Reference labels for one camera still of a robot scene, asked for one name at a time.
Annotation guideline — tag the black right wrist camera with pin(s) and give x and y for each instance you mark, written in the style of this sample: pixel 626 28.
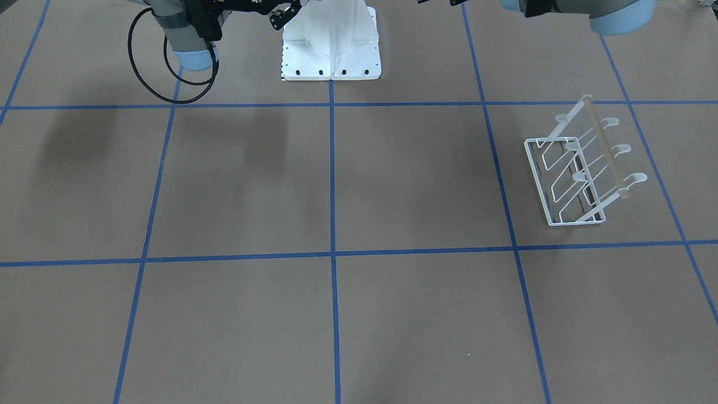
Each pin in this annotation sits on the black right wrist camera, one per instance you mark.
pixel 204 16

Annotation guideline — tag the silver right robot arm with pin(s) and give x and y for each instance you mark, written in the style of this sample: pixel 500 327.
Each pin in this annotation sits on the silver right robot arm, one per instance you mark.
pixel 193 27

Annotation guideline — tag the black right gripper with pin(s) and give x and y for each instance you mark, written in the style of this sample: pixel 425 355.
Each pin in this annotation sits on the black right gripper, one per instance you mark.
pixel 251 5

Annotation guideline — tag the white wire cup holder rack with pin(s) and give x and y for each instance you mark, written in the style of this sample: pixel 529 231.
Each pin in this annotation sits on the white wire cup holder rack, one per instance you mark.
pixel 576 167

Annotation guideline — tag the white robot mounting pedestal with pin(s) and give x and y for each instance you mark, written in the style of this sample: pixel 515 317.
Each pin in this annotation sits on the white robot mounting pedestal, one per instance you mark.
pixel 331 40

